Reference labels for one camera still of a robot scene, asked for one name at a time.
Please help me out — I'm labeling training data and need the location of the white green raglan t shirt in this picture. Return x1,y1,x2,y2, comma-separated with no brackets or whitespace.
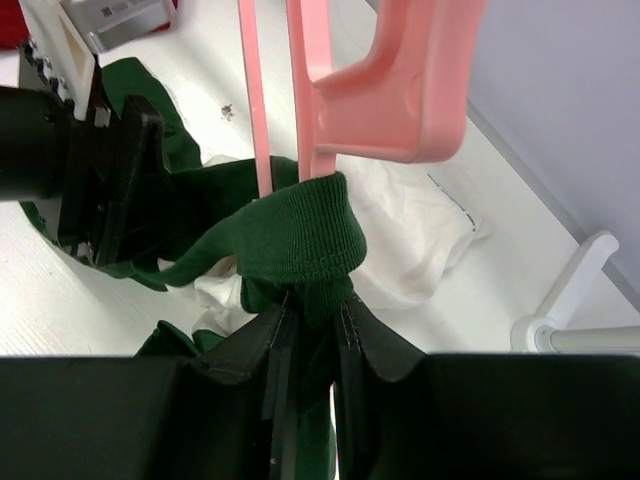
19,57,496,480

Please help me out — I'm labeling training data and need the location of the pink plastic hanger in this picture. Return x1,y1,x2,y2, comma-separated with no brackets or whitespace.
237,0,489,196

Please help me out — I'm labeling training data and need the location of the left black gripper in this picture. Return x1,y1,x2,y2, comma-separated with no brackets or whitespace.
54,64,196,267

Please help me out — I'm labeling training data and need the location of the white metal clothes rack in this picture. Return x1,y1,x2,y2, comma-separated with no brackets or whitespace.
510,231,639,356

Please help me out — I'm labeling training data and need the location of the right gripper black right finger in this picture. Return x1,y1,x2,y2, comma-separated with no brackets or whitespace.
333,297,639,479

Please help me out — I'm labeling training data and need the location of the red t shirt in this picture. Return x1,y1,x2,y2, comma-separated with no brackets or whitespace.
0,0,29,50

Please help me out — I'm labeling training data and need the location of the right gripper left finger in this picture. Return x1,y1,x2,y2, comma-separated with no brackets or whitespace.
1,303,299,479

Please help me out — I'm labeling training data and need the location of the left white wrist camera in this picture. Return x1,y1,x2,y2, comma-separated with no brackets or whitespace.
19,0,176,121

